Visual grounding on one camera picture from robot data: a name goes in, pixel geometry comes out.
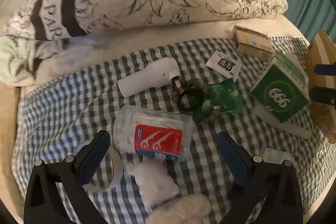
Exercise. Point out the beige carton box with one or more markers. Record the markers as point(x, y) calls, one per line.
point(252, 43)

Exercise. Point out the cardboard box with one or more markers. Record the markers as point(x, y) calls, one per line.
point(315, 79)

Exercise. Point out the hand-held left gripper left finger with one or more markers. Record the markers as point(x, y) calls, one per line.
point(93, 158)

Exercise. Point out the green carton box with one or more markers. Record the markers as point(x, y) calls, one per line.
point(278, 90)

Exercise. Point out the pale green cloth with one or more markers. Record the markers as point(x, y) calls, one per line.
point(15, 56)

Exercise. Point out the white handheld device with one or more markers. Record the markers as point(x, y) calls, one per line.
point(147, 77)

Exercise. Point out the white printed sachet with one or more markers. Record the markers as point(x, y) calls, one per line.
point(223, 64)

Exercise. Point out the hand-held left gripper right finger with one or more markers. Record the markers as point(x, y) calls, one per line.
point(233, 161)

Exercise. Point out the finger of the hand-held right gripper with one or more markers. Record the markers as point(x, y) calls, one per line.
point(323, 96)
point(325, 69)

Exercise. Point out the round cotton pads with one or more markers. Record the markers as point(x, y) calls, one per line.
point(181, 207)

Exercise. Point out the green plastic bag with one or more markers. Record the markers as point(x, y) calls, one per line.
point(225, 98)

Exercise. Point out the pale blue packet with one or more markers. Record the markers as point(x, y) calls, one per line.
point(274, 154)

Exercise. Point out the white cotton pad pack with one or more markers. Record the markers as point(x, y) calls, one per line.
point(155, 182)

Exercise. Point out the checked blanket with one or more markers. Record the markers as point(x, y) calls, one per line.
point(78, 98)

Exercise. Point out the tape roll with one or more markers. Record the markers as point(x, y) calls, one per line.
point(116, 163)

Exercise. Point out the clear floss pick jar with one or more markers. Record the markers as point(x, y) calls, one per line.
point(157, 140)

